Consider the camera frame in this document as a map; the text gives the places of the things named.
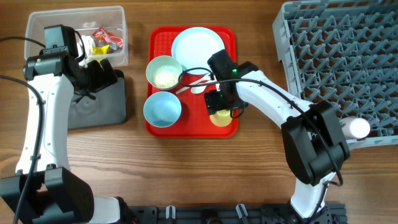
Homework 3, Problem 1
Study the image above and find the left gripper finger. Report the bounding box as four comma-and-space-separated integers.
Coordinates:
86, 60, 108, 90
99, 58, 118, 86

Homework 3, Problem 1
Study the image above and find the yellow plastic cup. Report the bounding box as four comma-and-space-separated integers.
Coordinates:
210, 110, 233, 127

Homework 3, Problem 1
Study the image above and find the yellow snack wrapper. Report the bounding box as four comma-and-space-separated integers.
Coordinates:
90, 45, 109, 55

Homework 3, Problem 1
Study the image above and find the white tissue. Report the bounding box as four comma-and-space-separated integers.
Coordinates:
76, 35, 95, 68

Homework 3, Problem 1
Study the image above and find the red snack wrapper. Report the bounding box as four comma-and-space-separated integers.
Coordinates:
93, 26, 123, 50

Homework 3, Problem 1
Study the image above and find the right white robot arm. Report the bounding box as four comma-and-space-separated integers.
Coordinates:
207, 50, 349, 223

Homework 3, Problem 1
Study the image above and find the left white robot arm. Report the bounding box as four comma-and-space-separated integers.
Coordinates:
1, 24, 133, 223

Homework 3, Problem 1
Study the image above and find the grey dishwasher rack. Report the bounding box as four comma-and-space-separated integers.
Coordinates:
272, 0, 397, 149

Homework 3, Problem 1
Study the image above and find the white plastic fork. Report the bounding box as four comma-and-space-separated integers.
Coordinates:
175, 77, 210, 94

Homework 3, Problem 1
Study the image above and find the white plastic spoon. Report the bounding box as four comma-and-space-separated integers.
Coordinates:
191, 83, 210, 95

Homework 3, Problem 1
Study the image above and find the black bin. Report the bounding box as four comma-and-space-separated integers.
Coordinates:
68, 70, 127, 129

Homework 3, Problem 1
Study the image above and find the red plastic tray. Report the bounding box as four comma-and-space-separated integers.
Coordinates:
145, 26, 239, 138

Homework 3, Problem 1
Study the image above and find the green bowl with rice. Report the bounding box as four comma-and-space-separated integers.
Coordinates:
146, 55, 182, 91

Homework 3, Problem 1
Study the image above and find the clear plastic bin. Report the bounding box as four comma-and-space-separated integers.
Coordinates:
25, 6, 129, 67

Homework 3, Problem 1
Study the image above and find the light blue plate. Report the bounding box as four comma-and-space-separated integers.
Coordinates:
171, 27, 225, 70

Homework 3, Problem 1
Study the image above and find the light blue bowl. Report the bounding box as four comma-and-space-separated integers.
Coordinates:
143, 91, 182, 128

